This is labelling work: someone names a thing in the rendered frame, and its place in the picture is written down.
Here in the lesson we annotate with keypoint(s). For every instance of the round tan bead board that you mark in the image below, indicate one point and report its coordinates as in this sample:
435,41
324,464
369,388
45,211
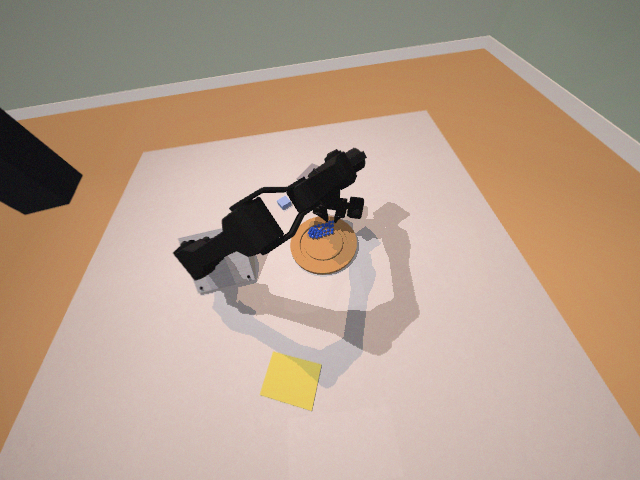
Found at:
327,254

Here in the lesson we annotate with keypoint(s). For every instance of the blue cube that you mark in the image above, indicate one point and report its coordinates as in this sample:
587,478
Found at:
284,202

